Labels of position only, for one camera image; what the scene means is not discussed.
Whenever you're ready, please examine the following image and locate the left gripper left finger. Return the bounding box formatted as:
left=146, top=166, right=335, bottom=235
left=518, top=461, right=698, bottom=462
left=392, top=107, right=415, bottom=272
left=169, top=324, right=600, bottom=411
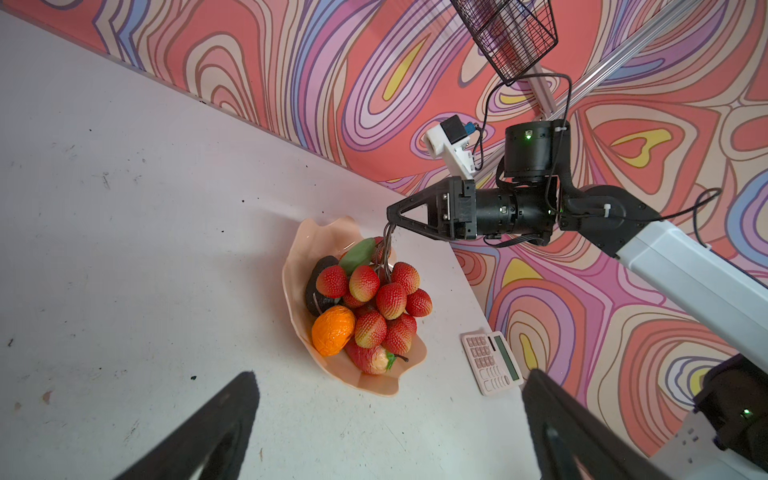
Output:
left=118, top=371, right=260, bottom=479

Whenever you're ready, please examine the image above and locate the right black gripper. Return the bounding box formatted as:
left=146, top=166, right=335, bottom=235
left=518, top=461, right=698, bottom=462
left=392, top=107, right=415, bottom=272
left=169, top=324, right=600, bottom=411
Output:
left=386, top=177, right=555, bottom=241

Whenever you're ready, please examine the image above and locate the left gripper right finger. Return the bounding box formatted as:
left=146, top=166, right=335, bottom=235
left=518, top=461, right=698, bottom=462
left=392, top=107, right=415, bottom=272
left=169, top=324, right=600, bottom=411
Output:
left=522, top=369, right=668, bottom=479

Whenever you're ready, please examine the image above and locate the red lychee bunch with leaf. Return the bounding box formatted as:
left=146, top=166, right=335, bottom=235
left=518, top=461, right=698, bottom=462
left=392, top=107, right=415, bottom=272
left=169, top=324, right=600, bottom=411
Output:
left=316, top=223, right=433, bottom=353

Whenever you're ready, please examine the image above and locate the dark fake avocado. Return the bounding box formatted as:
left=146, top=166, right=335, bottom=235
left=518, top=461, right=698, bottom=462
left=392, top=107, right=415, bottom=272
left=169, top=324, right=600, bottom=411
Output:
left=304, top=256, right=338, bottom=317

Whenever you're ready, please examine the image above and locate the small orange fake tangerine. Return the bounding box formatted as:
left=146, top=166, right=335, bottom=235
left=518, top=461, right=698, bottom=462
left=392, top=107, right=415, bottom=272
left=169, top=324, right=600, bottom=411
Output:
left=311, top=306, right=356, bottom=357

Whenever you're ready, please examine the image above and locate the red fake peach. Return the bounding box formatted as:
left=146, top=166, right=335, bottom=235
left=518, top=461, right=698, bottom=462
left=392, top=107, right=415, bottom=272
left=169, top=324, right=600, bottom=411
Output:
left=344, top=340, right=409, bottom=375

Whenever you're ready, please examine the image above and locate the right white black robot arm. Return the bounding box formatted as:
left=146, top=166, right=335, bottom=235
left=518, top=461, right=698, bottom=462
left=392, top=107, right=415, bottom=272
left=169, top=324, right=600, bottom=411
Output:
left=387, top=117, right=767, bottom=479

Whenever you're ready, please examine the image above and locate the pink scalloped fruit bowl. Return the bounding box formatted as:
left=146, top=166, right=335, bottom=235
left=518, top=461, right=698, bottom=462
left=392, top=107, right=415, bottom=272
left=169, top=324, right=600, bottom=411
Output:
left=282, top=217, right=427, bottom=397

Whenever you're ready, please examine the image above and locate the pink white calculator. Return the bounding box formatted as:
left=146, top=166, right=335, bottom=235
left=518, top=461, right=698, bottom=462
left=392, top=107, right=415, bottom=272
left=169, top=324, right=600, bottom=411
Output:
left=460, top=331, right=524, bottom=396

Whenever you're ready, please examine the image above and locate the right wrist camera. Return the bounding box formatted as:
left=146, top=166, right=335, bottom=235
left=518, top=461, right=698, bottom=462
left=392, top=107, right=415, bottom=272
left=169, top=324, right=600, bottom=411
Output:
left=423, top=115, right=476, bottom=180

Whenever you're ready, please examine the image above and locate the black wire basket back wall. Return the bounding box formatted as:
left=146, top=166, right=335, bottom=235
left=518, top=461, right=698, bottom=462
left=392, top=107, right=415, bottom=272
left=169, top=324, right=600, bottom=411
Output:
left=451, top=0, right=559, bottom=84

